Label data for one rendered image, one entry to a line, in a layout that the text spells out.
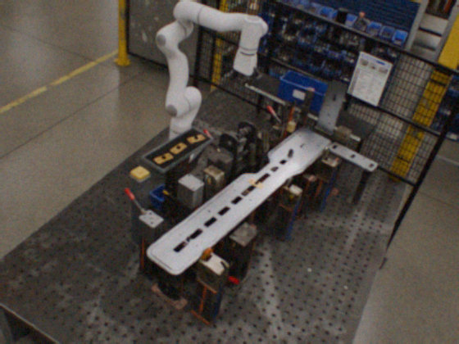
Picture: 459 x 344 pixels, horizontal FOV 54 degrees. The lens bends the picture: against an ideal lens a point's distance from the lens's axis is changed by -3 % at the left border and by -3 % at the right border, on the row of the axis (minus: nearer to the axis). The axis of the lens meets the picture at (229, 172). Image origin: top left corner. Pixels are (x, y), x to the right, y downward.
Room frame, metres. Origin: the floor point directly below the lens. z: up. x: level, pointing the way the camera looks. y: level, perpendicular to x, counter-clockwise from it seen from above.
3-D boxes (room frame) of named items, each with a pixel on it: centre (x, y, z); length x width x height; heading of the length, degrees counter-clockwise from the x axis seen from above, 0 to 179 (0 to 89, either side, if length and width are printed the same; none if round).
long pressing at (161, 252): (1.78, -0.14, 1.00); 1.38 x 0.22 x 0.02; 149
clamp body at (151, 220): (1.38, 0.30, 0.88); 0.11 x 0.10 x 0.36; 59
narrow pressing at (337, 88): (2.43, -0.53, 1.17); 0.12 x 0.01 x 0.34; 59
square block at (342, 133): (2.37, -0.63, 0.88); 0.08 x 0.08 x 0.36; 59
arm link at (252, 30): (2.03, 0.01, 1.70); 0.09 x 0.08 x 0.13; 155
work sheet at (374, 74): (2.63, -0.75, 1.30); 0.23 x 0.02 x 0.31; 59
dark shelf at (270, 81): (2.68, -0.43, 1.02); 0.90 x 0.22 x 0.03; 59
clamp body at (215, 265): (1.20, -0.01, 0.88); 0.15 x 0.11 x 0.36; 59
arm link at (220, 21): (2.10, 0.10, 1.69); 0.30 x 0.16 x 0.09; 65
